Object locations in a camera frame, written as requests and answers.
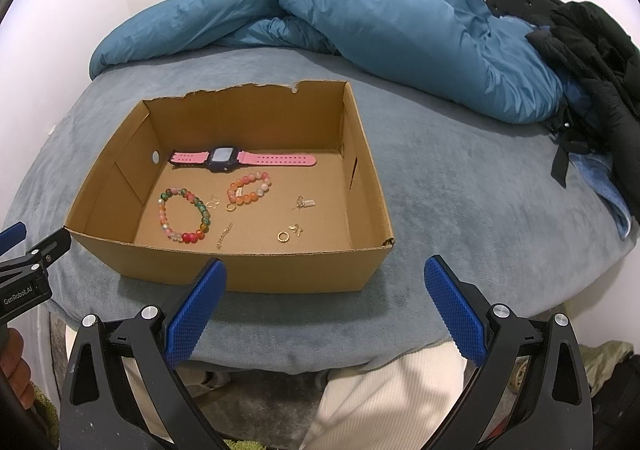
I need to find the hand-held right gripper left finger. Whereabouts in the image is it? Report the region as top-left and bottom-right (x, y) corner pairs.
(59, 259), (228, 450)

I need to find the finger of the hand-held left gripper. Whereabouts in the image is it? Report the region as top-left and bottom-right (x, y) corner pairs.
(0, 226), (72, 281)
(0, 222), (27, 255)

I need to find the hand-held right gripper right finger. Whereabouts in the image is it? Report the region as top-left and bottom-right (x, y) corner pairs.
(423, 255), (593, 450)

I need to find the multicolour bead bracelet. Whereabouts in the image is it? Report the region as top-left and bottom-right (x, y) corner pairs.
(157, 186), (213, 245)

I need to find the brown cardboard box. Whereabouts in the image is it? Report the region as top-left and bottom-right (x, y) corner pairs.
(64, 81), (396, 293)

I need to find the orange pink bead bracelet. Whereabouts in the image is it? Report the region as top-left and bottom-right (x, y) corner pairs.
(224, 171), (273, 213)

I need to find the pink strap smartwatch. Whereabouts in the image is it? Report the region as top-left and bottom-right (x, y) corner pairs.
(167, 146), (318, 175)

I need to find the person's left hand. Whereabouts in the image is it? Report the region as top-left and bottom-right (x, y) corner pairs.
(0, 329), (26, 402)

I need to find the grey bed blanket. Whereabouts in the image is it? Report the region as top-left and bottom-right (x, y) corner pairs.
(2, 47), (640, 373)

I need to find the light blue towel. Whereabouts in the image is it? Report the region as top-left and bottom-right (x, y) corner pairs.
(567, 150), (635, 239)

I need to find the black clothing pile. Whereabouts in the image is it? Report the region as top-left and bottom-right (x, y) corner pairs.
(525, 1), (640, 221)

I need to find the blue duvet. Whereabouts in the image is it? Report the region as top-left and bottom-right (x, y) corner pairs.
(89, 0), (568, 125)

